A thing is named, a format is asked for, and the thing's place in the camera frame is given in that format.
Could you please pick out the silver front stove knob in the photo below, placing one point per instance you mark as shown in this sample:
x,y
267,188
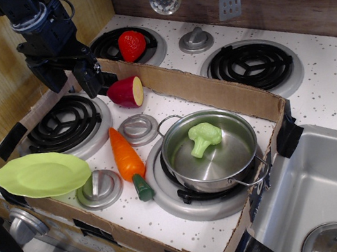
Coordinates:
x,y
102,189

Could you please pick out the orange toy carrot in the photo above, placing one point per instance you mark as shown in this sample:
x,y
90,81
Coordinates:
x,y
129,164

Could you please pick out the black burner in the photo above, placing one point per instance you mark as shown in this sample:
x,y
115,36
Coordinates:
x,y
106,46
184,203
262,64
76,125

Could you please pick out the brown cardboard fence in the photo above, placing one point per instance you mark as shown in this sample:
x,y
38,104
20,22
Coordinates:
x,y
130,225

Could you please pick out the front right black burner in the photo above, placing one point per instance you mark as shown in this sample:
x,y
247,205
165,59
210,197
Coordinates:
x,y
184,203

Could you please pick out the red halved toy fruit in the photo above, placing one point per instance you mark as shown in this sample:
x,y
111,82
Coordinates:
x,y
127,92

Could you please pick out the light green plastic plate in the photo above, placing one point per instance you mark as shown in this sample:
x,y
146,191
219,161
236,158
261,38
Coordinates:
x,y
44,175

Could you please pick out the light green toy broccoli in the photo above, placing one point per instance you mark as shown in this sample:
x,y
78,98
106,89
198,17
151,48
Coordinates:
x,y
204,134

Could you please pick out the grey toy sink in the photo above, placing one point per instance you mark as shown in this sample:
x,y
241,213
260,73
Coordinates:
x,y
303,193

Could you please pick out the back right black burner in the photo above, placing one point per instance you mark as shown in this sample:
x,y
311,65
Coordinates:
x,y
262,64

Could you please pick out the red toy strawberry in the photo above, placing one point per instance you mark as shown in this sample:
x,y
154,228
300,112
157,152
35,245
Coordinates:
x,y
132,45

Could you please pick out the silver centre stove knob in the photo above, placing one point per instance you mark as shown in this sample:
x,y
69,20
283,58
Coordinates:
x,y
139,129

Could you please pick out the back left black burner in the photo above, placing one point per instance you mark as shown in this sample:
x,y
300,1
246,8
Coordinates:
x,y
106,46

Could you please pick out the silver back stove knob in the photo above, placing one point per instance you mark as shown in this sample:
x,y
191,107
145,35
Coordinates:
x,y
196,41

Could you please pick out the front left black burner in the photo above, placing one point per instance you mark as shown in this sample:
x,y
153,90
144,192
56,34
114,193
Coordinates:
x,y
76,125

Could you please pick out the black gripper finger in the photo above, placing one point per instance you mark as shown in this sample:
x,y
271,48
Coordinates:
x,y
89,76
52,77

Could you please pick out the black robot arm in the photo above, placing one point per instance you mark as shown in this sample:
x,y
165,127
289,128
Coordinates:
x,y
18,9

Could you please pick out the stainless steel pan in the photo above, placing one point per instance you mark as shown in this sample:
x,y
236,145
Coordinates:
x,y
223,165

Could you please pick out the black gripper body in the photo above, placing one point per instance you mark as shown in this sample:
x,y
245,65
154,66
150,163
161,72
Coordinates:
x,y
51,45

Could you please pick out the silver stove knob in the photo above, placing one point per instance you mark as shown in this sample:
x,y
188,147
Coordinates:
x,y
196,41
102,189
139,129

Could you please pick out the silver left oven knob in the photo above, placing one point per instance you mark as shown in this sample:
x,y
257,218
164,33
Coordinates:
x,y
25,226

